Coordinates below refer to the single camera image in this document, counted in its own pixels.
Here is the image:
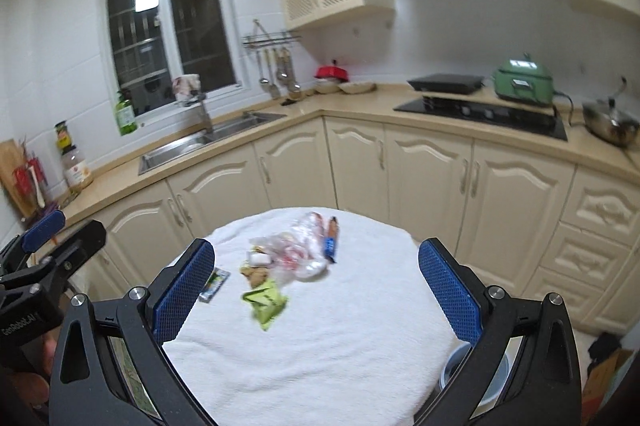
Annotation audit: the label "steel faucet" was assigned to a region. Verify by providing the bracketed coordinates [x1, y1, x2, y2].
[175, 93, 215, 142]

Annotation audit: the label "green electric pot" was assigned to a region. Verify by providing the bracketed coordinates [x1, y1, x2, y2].
[491, 52, 558, 108]

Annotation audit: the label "glass jar with label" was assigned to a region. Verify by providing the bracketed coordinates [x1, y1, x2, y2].
[61, 144, 95, 192]

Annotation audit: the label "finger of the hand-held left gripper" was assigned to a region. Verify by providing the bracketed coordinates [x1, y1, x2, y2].
[0, 220, 108, 292]
[0, 208, 67, 267]

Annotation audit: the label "black glass hob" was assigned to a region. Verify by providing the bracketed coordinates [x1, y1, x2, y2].
[392, 95, 569, 142]

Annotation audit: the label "black induction cooker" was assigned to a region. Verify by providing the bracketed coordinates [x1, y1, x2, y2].
[406, 73, 486, 96]

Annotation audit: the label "steel double sink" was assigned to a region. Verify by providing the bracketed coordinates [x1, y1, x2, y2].
[137, 110, 288, 177]

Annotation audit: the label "white plastic spoon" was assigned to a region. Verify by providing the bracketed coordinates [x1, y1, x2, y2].
[29, 163, 43, 207]

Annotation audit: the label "green glass bottle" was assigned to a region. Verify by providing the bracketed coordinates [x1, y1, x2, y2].
[114, 90, 138, 137]

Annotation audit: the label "orange blue snack bar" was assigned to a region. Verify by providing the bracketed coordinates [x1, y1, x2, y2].
[322, 215, 342, 264]

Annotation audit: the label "clear plastic bag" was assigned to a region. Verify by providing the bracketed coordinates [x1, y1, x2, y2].
[250, 210, 333, 282]

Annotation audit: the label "pale blue bin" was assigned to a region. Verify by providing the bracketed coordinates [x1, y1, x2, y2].
[439, 342, 512, 412]

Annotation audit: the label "wooden cutting board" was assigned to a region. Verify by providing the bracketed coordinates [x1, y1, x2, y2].
[0, 138, 38, 219]

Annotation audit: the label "white framed window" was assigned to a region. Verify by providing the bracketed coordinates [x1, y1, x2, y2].
[102, 0, 240, 117]

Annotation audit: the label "person's left hand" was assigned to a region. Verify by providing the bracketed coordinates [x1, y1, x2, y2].
[0, 337, 57, 426]

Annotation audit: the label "brown food piece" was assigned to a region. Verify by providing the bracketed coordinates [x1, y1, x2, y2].
[241, 267, 268, 289]

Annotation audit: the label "dark cloth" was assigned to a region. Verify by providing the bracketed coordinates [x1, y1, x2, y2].
[587, 331, 623, 362]

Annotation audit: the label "cardboard box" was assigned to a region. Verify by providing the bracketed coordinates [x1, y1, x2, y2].
[582, 348, 636, 426]

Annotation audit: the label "green wrapper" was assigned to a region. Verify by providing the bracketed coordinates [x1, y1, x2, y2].
[241, 278, 288, 332]

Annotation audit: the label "cream base cabinets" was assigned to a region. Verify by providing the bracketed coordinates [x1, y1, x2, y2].
[65, 113, 640, 337]

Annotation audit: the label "red pot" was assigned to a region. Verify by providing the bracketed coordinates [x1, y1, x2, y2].
[315, 62, 351, 83]

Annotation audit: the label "steel pot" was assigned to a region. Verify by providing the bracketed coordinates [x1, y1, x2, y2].
[581, 76, 640, 148]

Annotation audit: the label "pale dish cloth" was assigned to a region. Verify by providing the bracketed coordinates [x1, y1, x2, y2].
[171, 73, 202, 102]

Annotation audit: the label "white towel-covered round table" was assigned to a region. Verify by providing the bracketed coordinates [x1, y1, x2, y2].
[160, 206, 481, 426]

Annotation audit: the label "steel turner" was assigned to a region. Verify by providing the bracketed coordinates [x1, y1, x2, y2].
[285, 48, 302, 94]

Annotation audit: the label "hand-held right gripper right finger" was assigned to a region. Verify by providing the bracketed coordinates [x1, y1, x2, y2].
[412, 237, 583, 426]

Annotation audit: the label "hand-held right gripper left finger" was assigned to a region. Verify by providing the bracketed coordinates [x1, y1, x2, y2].
[47, 237, 218, 426]

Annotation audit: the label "cream yellow packet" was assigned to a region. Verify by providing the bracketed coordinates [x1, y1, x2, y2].
[199, 268, 231, 304]

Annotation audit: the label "yellow label bottle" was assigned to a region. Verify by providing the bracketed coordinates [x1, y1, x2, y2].
[54, 121, 73, 152]

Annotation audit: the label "metal utensil rack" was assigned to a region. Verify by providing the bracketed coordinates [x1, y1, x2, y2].
[242, 20, 303, 51]

